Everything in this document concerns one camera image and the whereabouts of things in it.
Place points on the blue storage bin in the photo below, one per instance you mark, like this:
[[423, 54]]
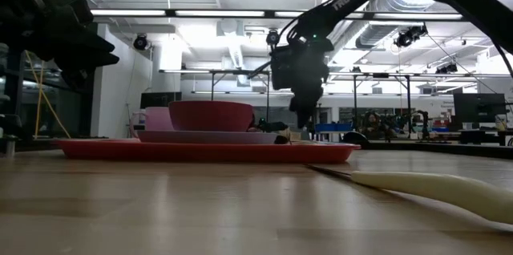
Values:
[[326, 128]]

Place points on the black background robot arm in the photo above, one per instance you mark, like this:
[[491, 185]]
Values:
[[272, 126]]

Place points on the silver ventilation duct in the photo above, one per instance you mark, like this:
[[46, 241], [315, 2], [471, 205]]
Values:
[[401, 0]]

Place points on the black ceiling-mounted camera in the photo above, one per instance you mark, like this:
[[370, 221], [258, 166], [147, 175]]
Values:
[[409, 36], [273, 37], [140, 42]]

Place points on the black background rig frame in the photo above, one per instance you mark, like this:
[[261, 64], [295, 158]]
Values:
[[354, 98]]

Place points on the person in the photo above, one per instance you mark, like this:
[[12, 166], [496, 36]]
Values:
[[372, 120]]

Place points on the red plastic tray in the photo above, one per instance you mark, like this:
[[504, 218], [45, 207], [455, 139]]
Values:
[[200, 152]]

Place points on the black ceiling light rail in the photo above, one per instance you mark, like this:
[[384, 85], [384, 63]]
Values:
[[270, 14]]

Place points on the lavender round plate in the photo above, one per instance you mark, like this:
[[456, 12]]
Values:
[[208, 137]]

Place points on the black office chair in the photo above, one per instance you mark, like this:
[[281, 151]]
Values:
[[10, 124]]

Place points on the black wall screen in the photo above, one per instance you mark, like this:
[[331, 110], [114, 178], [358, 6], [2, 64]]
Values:
[[160, 99]]

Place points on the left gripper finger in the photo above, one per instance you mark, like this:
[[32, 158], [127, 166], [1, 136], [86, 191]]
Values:
[[82, 74], [76, 38]]

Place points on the black desktop monitor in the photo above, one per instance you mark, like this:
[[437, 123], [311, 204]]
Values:
[[479, 108]]

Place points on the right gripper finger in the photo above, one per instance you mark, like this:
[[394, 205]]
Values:
[[306, 104]]

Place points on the pink plastic bowl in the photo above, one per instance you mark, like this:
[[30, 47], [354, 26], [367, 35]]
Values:
[[212, 116]]

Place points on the lilac plastic mug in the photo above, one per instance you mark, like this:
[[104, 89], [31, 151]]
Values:
[[158, 118]]

